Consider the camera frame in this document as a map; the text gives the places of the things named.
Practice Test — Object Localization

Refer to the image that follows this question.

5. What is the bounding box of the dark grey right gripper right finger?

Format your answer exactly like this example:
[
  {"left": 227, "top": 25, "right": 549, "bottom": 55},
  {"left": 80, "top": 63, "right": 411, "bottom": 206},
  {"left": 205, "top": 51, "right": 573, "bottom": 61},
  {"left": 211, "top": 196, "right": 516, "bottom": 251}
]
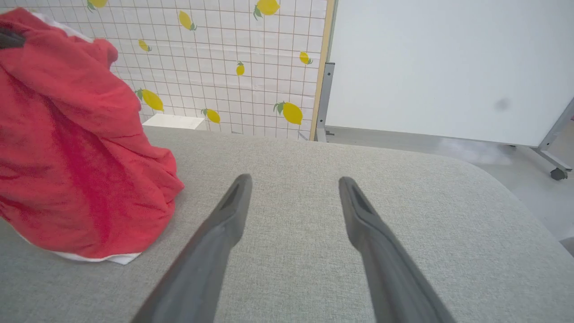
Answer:
[{"left": 339, "top": 176, "right": 456, "bottom": 323}]

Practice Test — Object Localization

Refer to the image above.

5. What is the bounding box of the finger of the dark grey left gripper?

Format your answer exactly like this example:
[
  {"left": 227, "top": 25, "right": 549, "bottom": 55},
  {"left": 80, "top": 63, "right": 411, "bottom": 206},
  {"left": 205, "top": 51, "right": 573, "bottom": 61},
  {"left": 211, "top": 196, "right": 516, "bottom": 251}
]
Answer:
[{"left": 0, "top": 26, "right": 26, "bottom": 50}]

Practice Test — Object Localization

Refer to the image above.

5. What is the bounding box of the white box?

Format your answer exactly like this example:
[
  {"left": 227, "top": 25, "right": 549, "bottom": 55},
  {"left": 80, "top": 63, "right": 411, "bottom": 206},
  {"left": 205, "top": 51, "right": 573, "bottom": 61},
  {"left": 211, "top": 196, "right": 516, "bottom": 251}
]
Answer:
[{"left": 143, "top": 113, "right": 208, "bottom": 131}]

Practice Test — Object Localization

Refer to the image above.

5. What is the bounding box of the white board panel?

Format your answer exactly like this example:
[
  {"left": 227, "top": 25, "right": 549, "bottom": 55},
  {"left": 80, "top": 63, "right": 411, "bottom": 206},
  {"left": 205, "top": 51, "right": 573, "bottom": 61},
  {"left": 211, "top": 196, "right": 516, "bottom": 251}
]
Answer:
[{"left": 325, "top": 0, "right": 574, "bottom": 147}]

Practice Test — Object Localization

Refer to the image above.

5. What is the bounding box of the grey metal stand leg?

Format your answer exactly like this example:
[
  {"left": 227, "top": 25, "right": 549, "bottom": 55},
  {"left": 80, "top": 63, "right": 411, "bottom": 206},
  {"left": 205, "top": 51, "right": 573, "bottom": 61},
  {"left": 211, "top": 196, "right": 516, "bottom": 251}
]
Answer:
[
  {"left": 314, "top": 62, "right": 336, "bottom": 143},
  {"left": 531, "top": 96, "right": 574, "bottom": 173}
]

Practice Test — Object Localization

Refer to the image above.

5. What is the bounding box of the red garment with white trim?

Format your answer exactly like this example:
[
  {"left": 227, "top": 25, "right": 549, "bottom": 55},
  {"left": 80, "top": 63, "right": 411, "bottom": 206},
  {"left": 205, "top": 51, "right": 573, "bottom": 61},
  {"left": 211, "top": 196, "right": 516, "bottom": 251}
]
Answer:
[{"left": 0, "top": 8, "right": 185, "bottom": 265}]

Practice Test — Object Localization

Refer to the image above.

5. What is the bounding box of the lemon print partition screen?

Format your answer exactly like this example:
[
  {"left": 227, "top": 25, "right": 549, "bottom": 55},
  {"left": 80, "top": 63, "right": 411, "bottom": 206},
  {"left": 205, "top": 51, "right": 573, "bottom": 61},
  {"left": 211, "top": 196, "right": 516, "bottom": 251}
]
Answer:
[{"left": 0, "top": 0, "right": 337, "bottom": 142}]

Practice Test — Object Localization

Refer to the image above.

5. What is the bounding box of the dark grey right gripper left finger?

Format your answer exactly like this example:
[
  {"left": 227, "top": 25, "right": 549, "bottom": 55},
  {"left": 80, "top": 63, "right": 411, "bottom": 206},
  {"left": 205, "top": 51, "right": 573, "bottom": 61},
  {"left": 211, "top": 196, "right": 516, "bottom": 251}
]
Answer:
[{"left": 131, "top": 174, "right": 253, "bottom": 323}]

